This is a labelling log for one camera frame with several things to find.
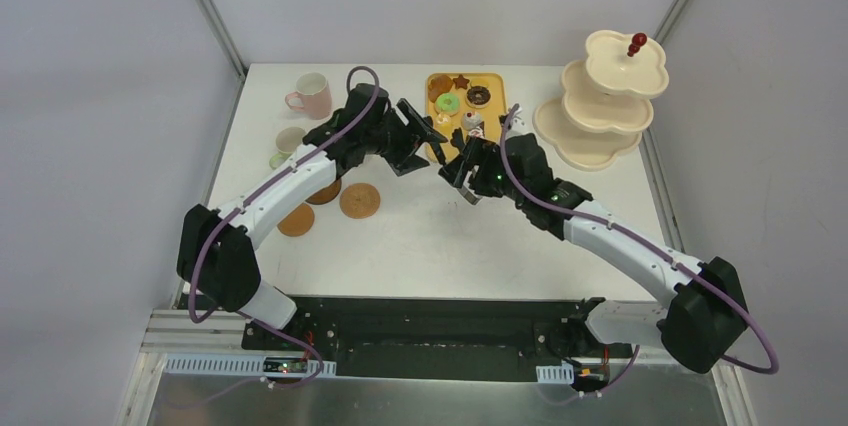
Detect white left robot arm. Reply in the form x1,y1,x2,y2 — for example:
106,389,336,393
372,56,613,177
176,83,447,351

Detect left aluminium frame post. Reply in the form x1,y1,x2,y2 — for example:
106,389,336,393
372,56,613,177
195,0,249,83

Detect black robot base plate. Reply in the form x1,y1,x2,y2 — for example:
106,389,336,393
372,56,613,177
241,296,633,382

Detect orange round coaster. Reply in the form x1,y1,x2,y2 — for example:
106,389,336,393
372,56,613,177
277,203,315,237

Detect green frosted donut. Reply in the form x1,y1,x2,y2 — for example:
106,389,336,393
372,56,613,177
434,92,461,116

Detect dark brown wooden coaster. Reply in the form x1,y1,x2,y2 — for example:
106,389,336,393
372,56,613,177
306,179,342,205

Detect right white slotted cable duct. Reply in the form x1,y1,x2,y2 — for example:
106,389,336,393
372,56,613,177
535,362,575,385

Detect yellow plastic tray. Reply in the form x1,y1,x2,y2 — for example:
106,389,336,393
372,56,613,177
426,72,508,162

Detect star-shaped chocolate cookie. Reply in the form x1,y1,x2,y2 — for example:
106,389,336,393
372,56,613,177
451,74,470,90

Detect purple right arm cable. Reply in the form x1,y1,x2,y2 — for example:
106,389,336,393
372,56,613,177
498,103,780,375

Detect light green mug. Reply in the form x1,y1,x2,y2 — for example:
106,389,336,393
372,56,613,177
268,127,306,169

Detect pink mug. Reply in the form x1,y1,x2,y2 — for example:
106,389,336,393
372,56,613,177
284,72,333,120

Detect white cupcake with cherry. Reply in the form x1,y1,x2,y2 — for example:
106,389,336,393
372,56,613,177
460,110,483,131

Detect cream three-tier cake stand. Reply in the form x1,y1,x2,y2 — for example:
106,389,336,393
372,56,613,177
533,30,670,172

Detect light woven round coaster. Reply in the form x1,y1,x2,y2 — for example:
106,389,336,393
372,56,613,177
339,183,381,219

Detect yellow cream tart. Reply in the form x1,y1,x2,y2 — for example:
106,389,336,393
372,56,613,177
434,113,454,137

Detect chocolate cake slice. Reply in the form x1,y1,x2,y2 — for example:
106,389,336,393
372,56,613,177
468,128,486,139

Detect metal tongs with black tips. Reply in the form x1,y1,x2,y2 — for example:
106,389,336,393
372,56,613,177
450,128,480,206

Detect chocolate sprinkled donut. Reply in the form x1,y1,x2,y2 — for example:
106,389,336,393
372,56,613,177
465,85,492,109

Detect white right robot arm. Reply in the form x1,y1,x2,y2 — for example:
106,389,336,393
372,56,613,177
439,132,747,373

